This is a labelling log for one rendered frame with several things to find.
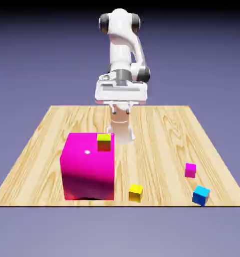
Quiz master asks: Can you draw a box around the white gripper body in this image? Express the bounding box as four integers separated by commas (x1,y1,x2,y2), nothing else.
94,79,148,105

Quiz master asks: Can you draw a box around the small yellow cube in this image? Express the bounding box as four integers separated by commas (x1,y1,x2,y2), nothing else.
128,183,144,203
97,133,112,152

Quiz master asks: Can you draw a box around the small magenta cube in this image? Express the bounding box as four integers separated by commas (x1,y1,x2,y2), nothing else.
184,163,197,179

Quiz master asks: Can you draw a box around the small blue cube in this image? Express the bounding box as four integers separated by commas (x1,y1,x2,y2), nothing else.
191,185,211,207

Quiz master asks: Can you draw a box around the large magenta box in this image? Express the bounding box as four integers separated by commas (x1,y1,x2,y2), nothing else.
59,132,115,201

